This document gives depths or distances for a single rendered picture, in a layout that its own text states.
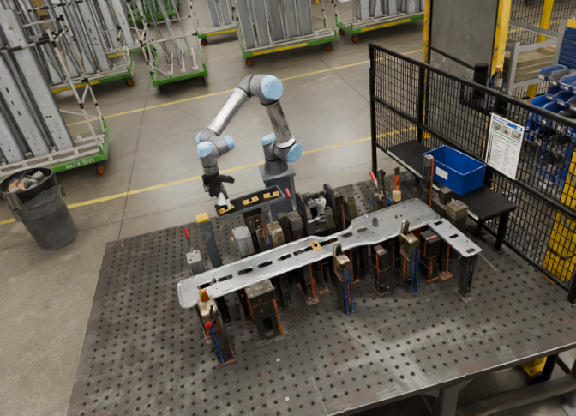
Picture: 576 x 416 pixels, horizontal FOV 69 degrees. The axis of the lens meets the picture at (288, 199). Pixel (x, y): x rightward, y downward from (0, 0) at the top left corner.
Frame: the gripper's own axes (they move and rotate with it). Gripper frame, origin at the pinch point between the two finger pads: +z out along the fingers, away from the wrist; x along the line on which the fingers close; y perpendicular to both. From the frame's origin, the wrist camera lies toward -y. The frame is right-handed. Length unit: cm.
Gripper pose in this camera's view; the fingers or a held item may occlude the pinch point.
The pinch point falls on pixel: (224, 202)
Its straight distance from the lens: 224.4
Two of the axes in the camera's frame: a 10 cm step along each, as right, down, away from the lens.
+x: 5.7, 4.0, -7.2
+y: -8.1, 4.2, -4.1
